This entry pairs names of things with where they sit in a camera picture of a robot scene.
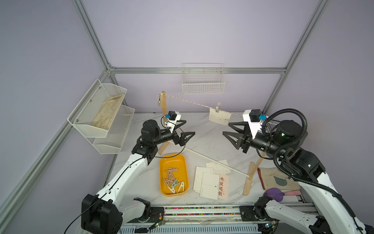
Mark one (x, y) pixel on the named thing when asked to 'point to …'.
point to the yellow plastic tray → (174, 175)
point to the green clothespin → (176, 183)
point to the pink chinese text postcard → (223, 187)
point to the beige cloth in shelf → (107, 112)
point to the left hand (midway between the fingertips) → (188, 129)
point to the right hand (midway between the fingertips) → (227, 131)
